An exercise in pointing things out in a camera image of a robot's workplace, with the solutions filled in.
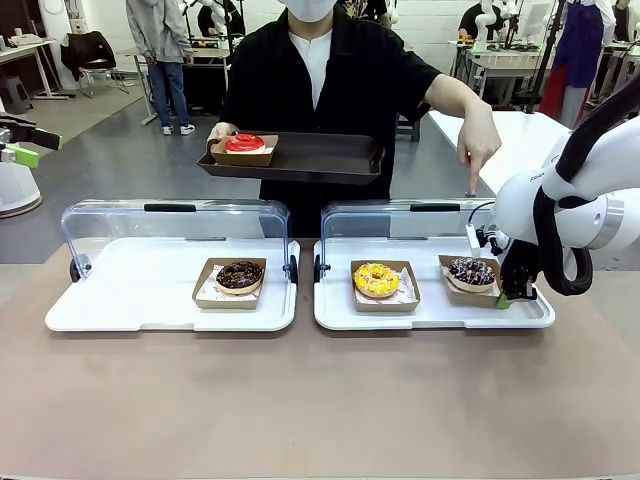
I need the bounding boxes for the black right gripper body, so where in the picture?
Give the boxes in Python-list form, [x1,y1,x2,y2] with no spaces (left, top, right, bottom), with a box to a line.
[500,239,543,287]

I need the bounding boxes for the yellow glazed donut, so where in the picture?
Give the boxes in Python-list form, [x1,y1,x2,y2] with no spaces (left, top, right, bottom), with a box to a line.
[349,260,421,314]

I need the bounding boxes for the dark brown serving tray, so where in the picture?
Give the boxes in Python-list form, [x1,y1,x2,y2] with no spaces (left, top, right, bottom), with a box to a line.
[196,130,386,187]

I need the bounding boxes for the red glazed donut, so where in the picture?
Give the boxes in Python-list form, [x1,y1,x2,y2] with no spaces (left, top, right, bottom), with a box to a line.
[209,133,280,168]
[224,132,268,155]

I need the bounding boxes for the black tripod pole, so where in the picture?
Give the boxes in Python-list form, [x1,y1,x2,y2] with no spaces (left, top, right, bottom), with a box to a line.
[522,0,570,117]

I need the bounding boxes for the person's right hand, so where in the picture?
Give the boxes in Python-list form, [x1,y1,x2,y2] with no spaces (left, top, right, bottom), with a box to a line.
[206,122,239,155]

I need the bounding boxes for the seated bystander in black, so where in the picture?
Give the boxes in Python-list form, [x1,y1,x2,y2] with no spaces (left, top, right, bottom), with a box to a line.
[457,3,505,47]

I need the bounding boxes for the person's black shirt torso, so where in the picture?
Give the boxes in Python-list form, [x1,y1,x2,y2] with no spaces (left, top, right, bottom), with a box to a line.
[219,4,442,239]

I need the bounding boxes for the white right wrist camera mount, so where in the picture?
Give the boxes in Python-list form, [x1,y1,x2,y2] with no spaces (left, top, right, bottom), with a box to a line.
[464,222,511,259]

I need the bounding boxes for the person's left hand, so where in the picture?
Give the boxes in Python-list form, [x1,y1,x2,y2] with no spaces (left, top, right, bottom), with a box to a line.
[456,110,503,197]

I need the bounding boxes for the chocolate glazed donut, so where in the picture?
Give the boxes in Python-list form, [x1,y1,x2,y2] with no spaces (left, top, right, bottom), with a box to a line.
[192,257,268,311]

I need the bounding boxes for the clear hinged display lid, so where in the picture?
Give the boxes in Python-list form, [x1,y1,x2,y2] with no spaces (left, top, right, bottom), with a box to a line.
[62,199,300,287]
[313,199,501,289]

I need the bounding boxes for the person's left forearm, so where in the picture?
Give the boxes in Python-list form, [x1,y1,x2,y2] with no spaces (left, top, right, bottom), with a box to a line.
[423,74,497,127]

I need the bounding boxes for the white side table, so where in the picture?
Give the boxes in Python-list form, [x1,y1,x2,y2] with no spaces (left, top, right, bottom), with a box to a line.
[427,109,574,199]

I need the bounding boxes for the bystander in grey hoodie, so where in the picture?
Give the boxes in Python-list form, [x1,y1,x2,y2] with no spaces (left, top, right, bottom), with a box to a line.
[125,0,197,137]

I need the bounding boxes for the chocolate donut purple sprinkles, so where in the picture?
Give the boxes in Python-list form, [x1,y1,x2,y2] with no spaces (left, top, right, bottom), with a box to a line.
[447,256,497,294]

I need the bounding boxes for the white display tray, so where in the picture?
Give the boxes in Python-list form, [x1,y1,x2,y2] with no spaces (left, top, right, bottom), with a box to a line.
[313,237,557,333]
[44,237,302,334]

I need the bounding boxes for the grey plastic stool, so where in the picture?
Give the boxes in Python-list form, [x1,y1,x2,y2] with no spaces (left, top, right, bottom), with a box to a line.
[0,76,35,116]

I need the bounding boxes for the yellow sprinkled donut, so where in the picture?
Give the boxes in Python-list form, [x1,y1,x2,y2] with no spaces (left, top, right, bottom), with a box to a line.
[352,262,401,300]

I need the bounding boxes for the bystander in purple apron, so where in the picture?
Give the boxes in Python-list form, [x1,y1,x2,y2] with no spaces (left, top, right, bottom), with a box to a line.
[537,0,617,132]

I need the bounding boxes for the chocolate donut with nuts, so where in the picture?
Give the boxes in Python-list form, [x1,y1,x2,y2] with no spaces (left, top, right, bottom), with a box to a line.
[215,261,266,296]

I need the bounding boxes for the chair with black jacket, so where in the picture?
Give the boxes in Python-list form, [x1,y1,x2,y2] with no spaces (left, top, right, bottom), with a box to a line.
[60,31,131,99]

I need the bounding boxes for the grey background workbench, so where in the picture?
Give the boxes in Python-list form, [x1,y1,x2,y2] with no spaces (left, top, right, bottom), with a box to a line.
[448,38,556,112]

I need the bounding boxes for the chocolate sprinkled donut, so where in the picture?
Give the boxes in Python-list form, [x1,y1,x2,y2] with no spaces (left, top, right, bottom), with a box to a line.
[438,254,507,308]

